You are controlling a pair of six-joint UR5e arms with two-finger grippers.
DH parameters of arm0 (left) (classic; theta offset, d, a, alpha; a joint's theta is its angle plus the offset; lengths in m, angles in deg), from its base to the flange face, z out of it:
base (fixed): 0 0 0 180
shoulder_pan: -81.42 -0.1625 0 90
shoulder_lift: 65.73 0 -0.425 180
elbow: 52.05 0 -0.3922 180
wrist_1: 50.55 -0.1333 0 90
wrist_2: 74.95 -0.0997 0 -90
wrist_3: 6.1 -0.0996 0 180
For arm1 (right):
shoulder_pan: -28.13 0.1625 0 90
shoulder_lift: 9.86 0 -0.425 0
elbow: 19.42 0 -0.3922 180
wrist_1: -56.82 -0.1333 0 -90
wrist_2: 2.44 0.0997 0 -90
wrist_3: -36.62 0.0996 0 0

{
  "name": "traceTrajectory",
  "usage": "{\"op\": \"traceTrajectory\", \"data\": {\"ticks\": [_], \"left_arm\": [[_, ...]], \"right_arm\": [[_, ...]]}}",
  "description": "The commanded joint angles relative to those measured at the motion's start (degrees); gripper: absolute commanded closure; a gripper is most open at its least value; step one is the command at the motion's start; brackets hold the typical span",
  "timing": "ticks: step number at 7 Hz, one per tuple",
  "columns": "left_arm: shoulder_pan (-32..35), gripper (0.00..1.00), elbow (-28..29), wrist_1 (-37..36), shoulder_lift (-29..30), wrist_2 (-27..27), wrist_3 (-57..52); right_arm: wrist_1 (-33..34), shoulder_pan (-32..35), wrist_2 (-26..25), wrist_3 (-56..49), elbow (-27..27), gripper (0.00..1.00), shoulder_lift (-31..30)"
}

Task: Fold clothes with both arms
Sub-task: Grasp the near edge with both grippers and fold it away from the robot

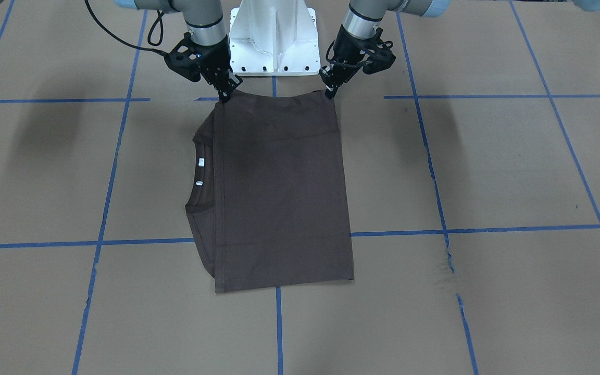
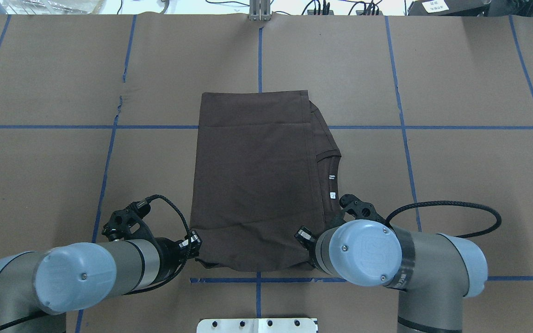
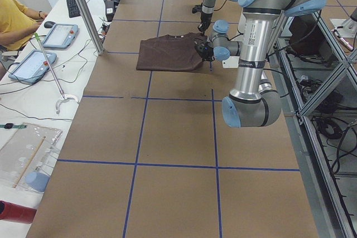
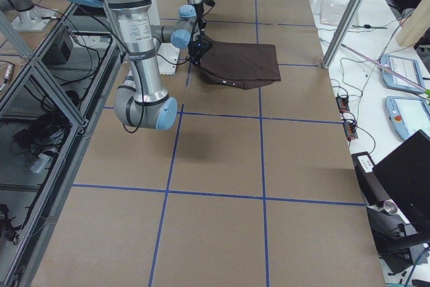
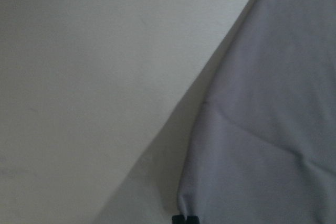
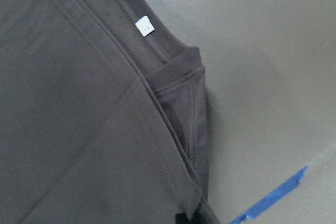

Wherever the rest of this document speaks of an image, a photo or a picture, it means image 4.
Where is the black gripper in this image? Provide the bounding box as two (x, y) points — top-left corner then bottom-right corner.
(188, 40), (212, 66)
(196, 0), (215, 36)

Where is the dark brown t-shirt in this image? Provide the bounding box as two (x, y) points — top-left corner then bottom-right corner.
(198, 40), (282, 89)

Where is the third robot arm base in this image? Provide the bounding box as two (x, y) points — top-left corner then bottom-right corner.
(1, 0), (56, 32)

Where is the clear plastic bag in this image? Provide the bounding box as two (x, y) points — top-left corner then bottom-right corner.
(320, 0), (348, 26)

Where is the orange black terminal block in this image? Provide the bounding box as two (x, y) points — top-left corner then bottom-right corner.
(335, 95), (358, 142)

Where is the upper blue teach pendant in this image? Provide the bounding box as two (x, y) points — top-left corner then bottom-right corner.
(380, 54), (425, 94)

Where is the blue teach pendant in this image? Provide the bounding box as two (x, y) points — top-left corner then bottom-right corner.
(380, 54), (425, 94)
(384, 96), (429, 140)

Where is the lower blue teach pendant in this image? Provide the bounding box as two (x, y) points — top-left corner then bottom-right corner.
(384, 96), (429, 140)

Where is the black monitor on stand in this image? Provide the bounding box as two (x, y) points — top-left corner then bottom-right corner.
(368, 130), (429, 274)

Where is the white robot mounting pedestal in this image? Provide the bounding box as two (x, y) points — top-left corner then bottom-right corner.
(147, 0), (181, 76)

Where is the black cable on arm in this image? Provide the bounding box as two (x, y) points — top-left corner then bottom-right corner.
(121, 54), (192, 134)

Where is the black aluminium frame rack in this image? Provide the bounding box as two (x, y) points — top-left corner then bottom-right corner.
(1, 5), (121, 286)

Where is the aluminium frame post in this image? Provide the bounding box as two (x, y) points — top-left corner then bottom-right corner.
(322, 0), (363, 69)

